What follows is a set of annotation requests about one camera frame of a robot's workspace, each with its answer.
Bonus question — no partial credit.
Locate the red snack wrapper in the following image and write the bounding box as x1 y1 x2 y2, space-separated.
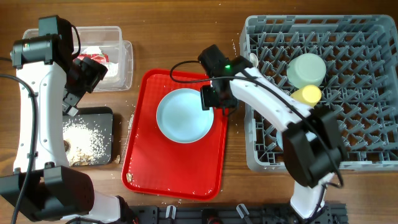
78 54 109 63

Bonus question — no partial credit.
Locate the white napkin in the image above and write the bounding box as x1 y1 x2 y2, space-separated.
81 46 119 78

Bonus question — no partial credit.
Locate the light blue plate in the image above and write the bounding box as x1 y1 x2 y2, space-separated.
156 88 215 144

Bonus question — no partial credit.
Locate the white plastic spoon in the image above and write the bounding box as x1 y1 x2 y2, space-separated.
249 53 259 68

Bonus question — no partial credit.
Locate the light blue bowl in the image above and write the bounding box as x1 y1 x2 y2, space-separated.
276 131 284 150

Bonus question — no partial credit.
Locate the green bowl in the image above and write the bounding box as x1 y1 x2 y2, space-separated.
287 53 326 88

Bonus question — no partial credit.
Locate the yellow cup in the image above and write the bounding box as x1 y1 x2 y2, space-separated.
291 85 322 107

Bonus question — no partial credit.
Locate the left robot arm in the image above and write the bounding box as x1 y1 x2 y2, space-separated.
1 16 139 223

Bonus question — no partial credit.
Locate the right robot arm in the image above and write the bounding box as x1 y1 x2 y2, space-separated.
198 54 347 222

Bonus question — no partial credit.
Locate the grey dishwasher rack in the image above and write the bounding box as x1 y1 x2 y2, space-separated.
239 15 397 171

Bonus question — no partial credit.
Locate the clear plastic bin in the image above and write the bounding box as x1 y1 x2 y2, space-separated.
22 26 134 93

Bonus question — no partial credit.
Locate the black tray bin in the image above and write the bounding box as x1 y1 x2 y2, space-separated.
63 107 113 166

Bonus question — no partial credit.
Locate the food crumb on table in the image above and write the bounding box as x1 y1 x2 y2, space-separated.
114 155 121 164

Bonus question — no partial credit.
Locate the red serving tray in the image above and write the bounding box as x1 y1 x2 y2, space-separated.
121 69 228 200

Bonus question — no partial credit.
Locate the food crumb on tray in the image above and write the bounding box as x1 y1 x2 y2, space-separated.
126 172 132 183

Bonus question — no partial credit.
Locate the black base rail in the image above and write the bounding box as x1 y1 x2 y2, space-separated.
131 203 349 224

